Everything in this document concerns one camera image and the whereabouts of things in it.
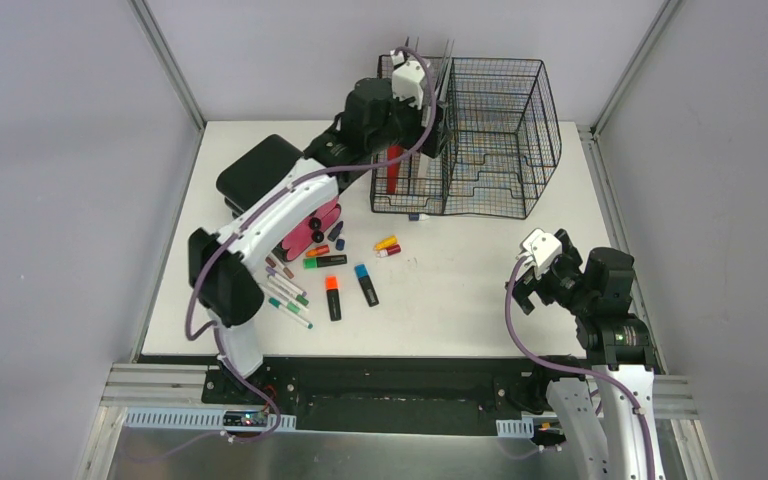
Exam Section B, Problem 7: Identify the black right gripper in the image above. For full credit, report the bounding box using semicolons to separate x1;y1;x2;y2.
505;246;594;315

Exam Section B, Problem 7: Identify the red notebook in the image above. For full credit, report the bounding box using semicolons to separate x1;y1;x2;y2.
385;36;420;196

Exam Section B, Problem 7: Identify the grey notebook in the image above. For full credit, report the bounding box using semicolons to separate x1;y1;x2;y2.
416;38;455;180

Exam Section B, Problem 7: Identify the black pink drawer unit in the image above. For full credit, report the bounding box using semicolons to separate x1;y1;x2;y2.
216;135;341;262

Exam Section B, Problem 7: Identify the blue highlighter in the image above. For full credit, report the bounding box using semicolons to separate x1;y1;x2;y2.
354;264;380;307

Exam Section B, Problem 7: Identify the green highlighter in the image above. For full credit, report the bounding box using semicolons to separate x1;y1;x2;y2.
302;254;348;269

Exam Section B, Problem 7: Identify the orange highlighter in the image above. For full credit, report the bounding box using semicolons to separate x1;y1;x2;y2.
325;276;342;321

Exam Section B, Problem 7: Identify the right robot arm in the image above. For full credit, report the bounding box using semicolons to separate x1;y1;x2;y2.
504;230;665;479

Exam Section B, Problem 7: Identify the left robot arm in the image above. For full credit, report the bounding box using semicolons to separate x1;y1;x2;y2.
185;77;439;405

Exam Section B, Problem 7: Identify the small orange marker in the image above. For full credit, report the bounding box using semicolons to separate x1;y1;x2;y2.
305;245;331;258

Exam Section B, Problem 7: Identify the teal tipped white pen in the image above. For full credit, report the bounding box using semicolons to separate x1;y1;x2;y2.
267;297;314;330

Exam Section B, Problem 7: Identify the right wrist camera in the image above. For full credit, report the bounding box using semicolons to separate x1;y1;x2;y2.
517;228;563;280

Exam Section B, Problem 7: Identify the black wire mesh organizer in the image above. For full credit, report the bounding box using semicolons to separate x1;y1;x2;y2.
369;57;562;220

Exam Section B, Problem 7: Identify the white cable duct right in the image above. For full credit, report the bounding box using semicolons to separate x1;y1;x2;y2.
495;417;534;439

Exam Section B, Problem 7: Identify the white cable duct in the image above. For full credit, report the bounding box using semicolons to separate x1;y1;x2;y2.
124;407;297;432
495;417;534;439

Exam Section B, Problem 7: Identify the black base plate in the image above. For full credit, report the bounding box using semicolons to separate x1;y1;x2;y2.
201;357;594;437

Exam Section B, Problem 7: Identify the aluminium frame rail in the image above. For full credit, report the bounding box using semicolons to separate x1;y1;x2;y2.
100;363;207;407

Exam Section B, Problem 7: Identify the white cable duct left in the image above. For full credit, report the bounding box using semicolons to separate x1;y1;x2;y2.
124;407;297;432

